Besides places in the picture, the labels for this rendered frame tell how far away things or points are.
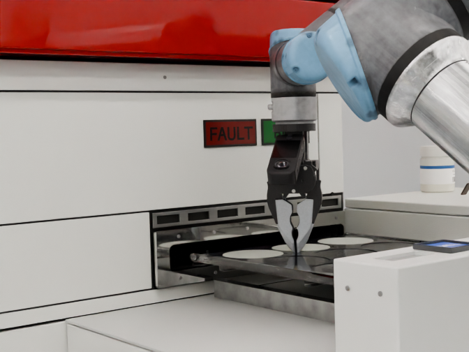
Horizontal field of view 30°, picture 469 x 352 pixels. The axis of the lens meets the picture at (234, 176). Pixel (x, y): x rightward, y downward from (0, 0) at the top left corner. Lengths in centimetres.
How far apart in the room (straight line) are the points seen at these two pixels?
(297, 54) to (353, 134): 260
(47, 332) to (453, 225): 70
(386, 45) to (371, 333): 30
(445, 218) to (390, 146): 251
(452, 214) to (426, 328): 63
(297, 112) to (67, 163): 37
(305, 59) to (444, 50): 43
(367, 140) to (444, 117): 307
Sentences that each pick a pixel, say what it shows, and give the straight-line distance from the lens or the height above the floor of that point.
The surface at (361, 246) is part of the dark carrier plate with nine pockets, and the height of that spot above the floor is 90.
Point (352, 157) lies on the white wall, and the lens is 388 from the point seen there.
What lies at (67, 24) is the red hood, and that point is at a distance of 133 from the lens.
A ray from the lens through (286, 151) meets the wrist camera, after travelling 140.
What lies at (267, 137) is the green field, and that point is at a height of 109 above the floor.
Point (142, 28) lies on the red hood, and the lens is 140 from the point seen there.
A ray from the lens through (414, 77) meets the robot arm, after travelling 90.
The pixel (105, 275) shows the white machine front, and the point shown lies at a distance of 142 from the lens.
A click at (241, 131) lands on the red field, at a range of 156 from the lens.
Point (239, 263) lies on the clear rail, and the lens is 136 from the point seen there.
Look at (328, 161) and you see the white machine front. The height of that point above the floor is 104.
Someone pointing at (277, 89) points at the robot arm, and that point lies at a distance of 143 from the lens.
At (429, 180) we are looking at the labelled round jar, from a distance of 184.
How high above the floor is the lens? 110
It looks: 3 degrees down
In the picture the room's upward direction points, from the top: 2 degrees counter-clockwise
